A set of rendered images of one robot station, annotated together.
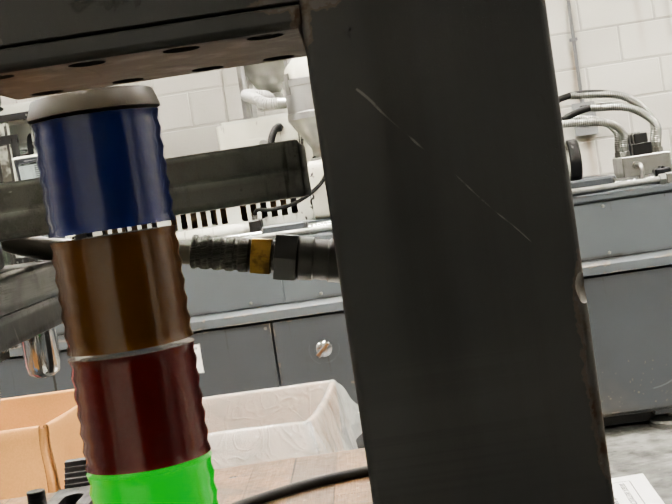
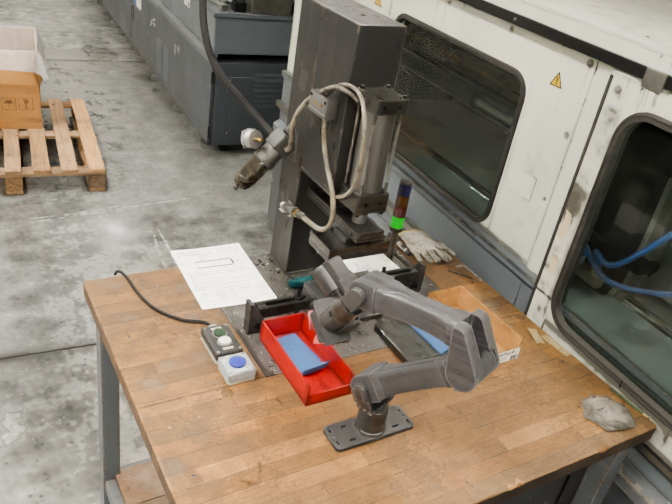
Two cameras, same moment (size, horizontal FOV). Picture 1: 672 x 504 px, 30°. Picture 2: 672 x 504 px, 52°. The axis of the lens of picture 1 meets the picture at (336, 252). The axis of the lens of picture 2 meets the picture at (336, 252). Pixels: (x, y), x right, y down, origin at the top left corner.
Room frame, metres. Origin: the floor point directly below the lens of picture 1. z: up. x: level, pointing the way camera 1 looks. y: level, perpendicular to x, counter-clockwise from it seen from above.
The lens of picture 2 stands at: (1.56, 1.41, 1.96)
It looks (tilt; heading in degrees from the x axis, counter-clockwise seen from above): 30 degrees down; 234
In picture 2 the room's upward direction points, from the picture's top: 10 degrees clockwise
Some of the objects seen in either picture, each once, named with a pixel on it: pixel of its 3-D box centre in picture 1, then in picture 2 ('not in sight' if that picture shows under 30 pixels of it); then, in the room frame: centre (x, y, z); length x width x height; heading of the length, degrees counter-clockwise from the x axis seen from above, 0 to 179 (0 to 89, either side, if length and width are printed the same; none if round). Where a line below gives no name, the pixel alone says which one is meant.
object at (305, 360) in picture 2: not in sight; (299, 351); (0.83, 0.34, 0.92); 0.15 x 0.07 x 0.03; 95
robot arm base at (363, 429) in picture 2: not in sight; (372, 415); (0.80, 0.60, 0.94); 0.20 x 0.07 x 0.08; 179
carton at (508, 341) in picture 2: not in sight; (471, 325); (0.34, 0.42, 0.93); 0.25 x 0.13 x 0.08; 89
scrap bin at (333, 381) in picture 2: not in sight; (305, 356); (0.83, 0.37, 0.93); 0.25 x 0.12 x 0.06; 89
